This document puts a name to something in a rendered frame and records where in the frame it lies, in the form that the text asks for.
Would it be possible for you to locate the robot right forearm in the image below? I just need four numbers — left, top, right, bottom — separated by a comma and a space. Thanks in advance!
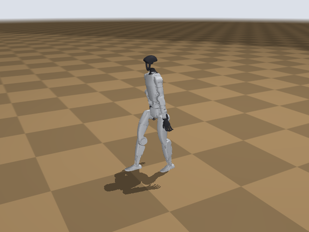
146, 95, 153, 106

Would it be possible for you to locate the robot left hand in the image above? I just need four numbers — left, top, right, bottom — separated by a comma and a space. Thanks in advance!
163, 114, 173, 131

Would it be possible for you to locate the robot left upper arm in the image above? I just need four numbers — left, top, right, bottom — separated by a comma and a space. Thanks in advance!
154, 75, 164, 102

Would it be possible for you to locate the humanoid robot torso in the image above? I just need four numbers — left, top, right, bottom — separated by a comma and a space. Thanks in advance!
145, 72, 161, 118

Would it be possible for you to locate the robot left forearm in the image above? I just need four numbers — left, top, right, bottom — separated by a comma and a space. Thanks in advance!
158, 96, 167, 119

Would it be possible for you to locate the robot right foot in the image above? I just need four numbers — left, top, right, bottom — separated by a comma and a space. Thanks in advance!
125, 164, 142, 171

